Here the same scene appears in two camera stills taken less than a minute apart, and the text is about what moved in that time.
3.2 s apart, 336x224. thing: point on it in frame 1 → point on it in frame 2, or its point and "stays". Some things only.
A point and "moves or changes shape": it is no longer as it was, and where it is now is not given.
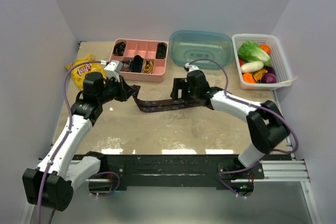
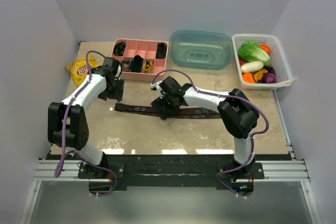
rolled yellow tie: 147,66 stays
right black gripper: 180,83 → 158,104
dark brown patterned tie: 149,105 moves or changes shape
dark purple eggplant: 270,70 stays
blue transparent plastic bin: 187,46 stays
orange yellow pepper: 258,75 stays
